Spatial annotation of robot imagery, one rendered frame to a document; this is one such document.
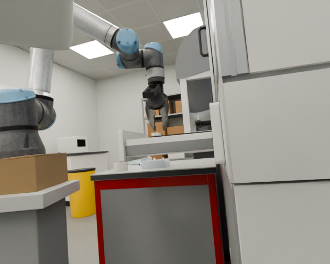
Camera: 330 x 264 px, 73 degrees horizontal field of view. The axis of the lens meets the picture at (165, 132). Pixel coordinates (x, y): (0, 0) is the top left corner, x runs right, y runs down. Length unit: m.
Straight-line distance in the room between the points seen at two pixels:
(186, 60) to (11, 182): 1.39
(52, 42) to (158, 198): 0.91
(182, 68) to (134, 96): 4.00
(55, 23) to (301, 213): 0.33
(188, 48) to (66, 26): 1.66
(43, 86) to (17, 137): 0.27
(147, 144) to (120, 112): 5.06
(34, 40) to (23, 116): 0.67
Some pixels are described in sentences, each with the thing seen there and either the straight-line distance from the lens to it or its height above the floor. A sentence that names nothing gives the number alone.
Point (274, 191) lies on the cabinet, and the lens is 0.33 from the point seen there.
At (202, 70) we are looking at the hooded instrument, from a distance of 1.75.
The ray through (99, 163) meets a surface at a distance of 4.81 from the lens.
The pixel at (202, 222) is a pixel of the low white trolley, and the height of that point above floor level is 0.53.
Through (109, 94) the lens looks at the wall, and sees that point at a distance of 6.05.
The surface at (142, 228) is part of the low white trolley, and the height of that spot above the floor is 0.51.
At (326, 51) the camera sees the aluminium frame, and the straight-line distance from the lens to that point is 0.36.
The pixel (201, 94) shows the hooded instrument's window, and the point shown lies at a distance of 1.72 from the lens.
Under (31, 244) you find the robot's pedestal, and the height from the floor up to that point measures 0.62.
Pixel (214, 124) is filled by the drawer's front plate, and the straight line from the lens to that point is 0.40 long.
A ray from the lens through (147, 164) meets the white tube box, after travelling 1.12.
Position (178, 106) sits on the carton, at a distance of 4.79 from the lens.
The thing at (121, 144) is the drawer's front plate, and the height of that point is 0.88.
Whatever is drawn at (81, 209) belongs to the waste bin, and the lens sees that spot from 3.46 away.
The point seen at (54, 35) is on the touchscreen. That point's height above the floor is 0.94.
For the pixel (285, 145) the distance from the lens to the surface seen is 0.32.
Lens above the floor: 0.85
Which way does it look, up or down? 4 degrees up
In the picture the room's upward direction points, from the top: 5 degrees counter-clockwise
